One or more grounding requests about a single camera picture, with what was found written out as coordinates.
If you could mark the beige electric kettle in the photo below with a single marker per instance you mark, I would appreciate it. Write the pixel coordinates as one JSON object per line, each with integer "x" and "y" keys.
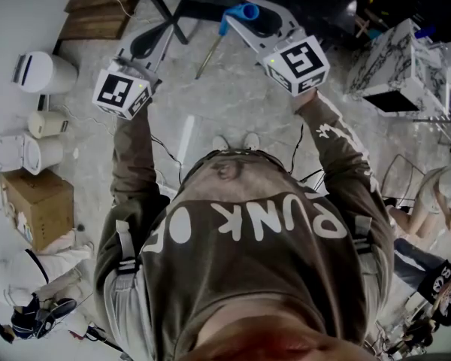
{"x": 47, "y": 124}

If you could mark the person's left forearm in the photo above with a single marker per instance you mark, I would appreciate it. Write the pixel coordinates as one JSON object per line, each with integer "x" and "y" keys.
{"x": 131, "y": 152}

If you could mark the brown cardboard box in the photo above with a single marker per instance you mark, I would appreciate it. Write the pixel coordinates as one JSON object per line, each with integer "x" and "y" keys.
{"x": 41, "y": 201}

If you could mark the person's right white shoe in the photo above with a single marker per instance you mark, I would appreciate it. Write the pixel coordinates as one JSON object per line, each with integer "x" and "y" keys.
{"x": 251, "y": 140}

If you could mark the person's brown sweatshirt torso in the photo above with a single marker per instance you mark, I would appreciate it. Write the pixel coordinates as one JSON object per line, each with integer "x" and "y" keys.
{"x": 248, "y": 258}

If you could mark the white lidded trash bin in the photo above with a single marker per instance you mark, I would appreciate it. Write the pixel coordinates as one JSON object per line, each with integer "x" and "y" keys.
{"x": 45, "y": 71}

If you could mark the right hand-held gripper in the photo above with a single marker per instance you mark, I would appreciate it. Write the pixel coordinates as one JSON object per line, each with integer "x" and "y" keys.
{"x": 297, "y": 62}

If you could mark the marble pattern cabinet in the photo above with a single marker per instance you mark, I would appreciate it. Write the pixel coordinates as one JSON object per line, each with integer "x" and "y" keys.
{"x": 394, "y": 62}

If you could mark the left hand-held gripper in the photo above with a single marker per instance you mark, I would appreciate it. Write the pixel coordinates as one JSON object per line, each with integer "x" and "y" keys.
{"x": 114, "y": 90}

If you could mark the white open-lid appliance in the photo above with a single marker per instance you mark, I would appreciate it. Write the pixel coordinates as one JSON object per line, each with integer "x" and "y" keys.
{"x": 30, "y": 154}

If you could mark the blue squeegee with metal pole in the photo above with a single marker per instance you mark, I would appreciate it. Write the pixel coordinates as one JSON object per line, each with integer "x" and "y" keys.
{"x": 233, "y": 14}

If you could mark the person's white shoe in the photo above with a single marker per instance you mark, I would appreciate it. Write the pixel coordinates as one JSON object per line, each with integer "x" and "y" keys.
{"x": 220, "y": 143}
{"x": 251, "y": 140}

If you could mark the person's left white shoe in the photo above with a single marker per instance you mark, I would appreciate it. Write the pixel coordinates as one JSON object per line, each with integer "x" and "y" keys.
{"x": 220, "y": 143}

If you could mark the person's right forearm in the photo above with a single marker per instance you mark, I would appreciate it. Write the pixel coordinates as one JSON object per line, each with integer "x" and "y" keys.
{"x": 334, "y": 145}

